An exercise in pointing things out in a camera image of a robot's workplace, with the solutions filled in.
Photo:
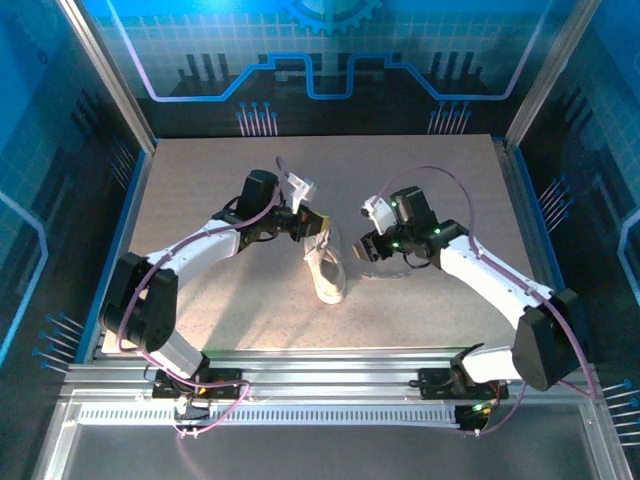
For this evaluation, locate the white shoelace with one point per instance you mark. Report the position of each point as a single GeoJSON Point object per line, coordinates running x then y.
{"type": "Point", "coordinates": [320, 250]}

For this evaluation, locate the white sneaker shoe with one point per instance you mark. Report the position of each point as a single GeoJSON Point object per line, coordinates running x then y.
{"type": "Point", "coordinates": [330, 285]}

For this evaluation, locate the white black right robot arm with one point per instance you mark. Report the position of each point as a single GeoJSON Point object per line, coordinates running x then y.
{"type": "Point", "coordinates": [500, 280]}

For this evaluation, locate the black controller board with LEDs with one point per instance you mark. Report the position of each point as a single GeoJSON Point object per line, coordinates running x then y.
{"type": "Point", "coordinates": [475, 420]}

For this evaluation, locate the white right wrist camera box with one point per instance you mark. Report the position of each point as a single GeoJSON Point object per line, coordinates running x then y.
{"type": "Point", "coordinates": [380, 215]}

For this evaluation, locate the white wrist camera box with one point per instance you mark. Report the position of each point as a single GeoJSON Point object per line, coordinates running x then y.
{"type": "Point", "coordinates": [300, 190]}
{"type": "Point", "coordinates": [380, 215]}

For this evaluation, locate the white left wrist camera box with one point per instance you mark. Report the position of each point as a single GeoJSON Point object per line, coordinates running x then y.
{"type": "Point", "coordinates": [300, 190]}

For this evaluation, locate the aluminium side rail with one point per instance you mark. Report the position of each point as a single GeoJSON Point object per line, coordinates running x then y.
{"type": "Point", "coordinates": [515, 200]}

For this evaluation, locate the aluminium rail frame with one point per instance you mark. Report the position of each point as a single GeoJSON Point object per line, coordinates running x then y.
{"type": "Point", "coordinates": [325, 372]}

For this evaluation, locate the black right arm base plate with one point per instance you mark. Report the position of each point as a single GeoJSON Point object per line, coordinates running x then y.
{"type": "Point", "coordinates": [435, 382]}

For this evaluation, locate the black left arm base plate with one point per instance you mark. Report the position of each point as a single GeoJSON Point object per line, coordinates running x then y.
{"type": "Point", "coordinates": [225, 385]}

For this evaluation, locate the aluminium enclosure post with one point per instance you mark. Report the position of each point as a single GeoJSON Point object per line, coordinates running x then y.
{"type": "Point", "coordinates": [107, 80]}
{"type": "Point", "coordinates": [550, 75]}

